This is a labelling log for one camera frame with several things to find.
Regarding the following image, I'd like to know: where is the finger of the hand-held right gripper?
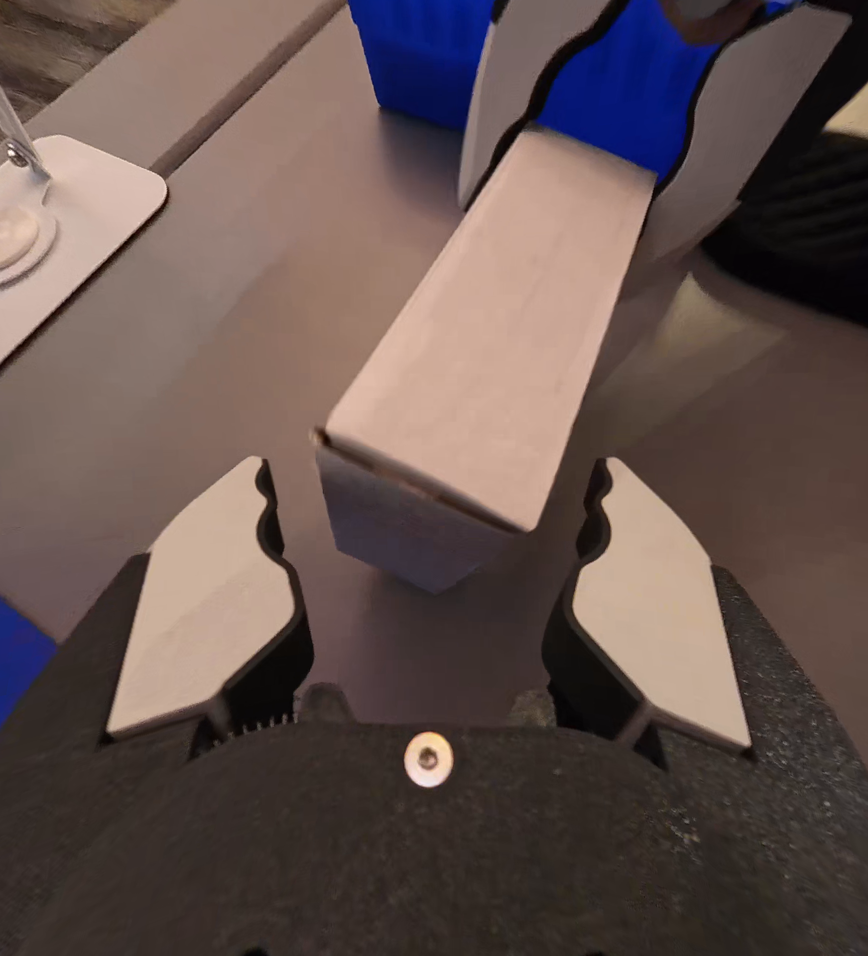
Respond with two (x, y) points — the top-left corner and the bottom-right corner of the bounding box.
(455, 0), (632, 212)
(643, 6), (853, 264)

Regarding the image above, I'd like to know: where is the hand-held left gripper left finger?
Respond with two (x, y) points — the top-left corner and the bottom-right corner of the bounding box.
(104, 457), (315, 742)

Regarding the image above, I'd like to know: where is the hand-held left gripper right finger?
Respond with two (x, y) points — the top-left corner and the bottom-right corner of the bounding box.
(540, 457), (753, 751)

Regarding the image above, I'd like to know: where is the white cardboard mailer box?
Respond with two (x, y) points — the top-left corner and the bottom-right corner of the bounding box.
(311, 123), (660, 597)

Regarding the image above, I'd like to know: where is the black mesh chair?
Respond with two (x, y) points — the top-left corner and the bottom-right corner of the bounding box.
(701, 130), (868, 339)

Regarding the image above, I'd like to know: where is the white sign stand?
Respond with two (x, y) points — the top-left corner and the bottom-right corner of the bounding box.
(0, 7), (170, 397)

